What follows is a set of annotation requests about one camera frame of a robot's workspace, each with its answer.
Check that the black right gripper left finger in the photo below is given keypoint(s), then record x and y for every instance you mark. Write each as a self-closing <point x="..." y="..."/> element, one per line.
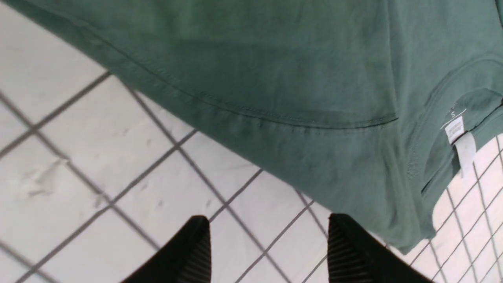
<point x="186" y="258"/>

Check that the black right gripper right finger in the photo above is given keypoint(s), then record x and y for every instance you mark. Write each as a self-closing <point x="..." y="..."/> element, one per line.
<point x="354" y="256"/>

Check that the green long-sleeved shirt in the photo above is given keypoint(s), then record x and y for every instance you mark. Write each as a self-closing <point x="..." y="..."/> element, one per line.
<point x="347" y="101"/>

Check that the white grid tablecloth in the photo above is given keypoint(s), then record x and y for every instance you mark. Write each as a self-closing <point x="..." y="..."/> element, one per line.
<point x="96" y="178"/>

